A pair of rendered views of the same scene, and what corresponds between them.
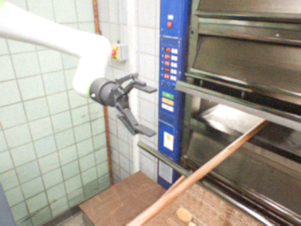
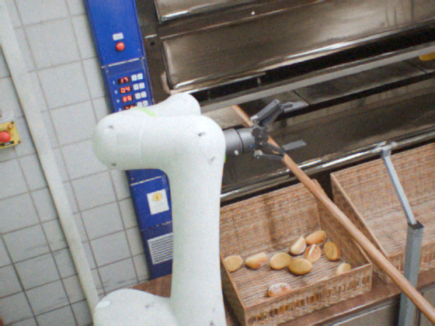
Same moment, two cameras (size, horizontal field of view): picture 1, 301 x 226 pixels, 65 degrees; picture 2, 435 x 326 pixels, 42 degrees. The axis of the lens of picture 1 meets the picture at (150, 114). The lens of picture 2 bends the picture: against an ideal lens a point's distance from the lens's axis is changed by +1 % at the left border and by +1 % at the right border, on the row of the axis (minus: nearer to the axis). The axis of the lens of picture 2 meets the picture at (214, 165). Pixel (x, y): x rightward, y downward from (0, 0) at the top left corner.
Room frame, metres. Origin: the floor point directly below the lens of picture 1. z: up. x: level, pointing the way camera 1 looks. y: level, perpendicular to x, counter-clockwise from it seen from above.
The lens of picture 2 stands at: (0.16, 1.45, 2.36)
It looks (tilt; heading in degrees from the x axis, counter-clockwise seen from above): 33 degrees down; 298
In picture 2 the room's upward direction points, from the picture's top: 8 degrees counter-clockwise
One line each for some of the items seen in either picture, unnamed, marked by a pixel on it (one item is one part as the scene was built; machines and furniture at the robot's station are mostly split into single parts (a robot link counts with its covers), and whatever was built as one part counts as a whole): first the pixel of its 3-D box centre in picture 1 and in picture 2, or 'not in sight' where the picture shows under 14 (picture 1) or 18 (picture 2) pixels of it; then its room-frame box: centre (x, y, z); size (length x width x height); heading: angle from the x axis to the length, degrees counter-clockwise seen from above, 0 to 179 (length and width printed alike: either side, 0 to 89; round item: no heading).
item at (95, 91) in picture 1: (106, 91); (228, 144); (0.78, 0.16, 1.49); 0.12 x 0.06 x 0.09; 133
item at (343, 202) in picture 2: not in sight; (412, 208); (0.31, -0.66, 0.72); 0.56 x 0.49 x 0.28; 42
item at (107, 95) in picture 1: (117, 97); (252, 138); (0.72, 0.11, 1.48); 0.09 x 0.07 x 0.08; 43
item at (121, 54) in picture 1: (119, 52); (4, 130); (1.59, 0.21, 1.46); 0.10 x 0.07 x 0.10; 43
